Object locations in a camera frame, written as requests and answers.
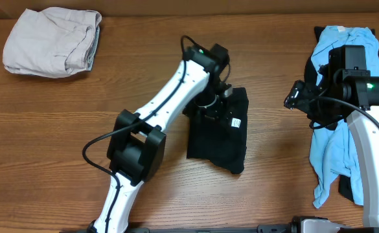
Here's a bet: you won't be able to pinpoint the black t-shirt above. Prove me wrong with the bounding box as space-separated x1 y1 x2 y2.
187 87 249 174

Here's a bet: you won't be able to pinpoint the beige folded shorts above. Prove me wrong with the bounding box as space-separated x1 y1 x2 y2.
3 7 102 78

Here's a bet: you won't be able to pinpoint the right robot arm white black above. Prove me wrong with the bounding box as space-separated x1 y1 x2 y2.
284 45 379 232

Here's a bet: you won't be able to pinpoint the light blue shirt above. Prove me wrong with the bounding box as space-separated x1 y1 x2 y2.
308 25 379 209

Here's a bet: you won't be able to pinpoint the white shirt care label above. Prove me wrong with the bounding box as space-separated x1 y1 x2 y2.
231 118 242 128

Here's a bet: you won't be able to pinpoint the grey folded garment under shorts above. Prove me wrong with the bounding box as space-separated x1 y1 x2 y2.
87 26 100 71

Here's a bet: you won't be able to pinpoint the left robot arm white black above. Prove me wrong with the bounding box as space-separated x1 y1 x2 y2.
86 44 232 232

